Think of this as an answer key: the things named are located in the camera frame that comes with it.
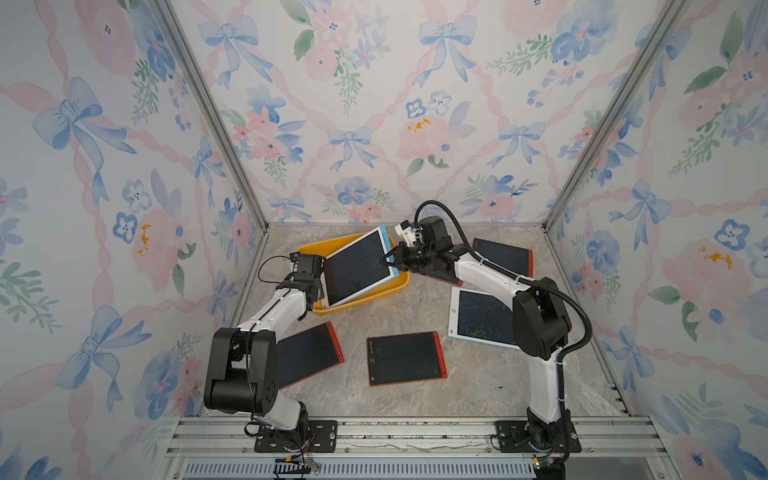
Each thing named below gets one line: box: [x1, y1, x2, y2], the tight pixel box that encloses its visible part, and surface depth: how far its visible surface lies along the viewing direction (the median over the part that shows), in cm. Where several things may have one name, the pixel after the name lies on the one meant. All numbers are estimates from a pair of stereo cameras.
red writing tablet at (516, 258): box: [472, 237, 534, 278], surface depth 115 cm
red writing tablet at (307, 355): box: [276, 321, 345, 390], surface depth 90 cm
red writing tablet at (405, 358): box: [366, 331, 448, 387], surface depth 88 cm
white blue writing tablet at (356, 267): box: [320, 225, 400, 309], surface depth 92 cm
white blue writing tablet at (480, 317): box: [448, 287, 521, 351], surface depth 95 cm
